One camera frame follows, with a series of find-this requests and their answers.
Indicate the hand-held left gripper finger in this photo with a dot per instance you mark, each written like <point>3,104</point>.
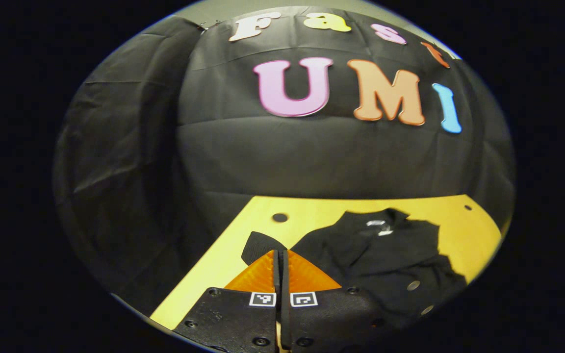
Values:
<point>285,274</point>
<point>276,274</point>

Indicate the black button-up shirt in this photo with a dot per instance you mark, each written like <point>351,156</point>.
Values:
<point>385,260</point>

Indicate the black backdrop cloth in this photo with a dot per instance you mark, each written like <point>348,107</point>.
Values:
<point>287,157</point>

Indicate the small metal backdrop clip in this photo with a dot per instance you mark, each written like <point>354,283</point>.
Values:
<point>204,24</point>

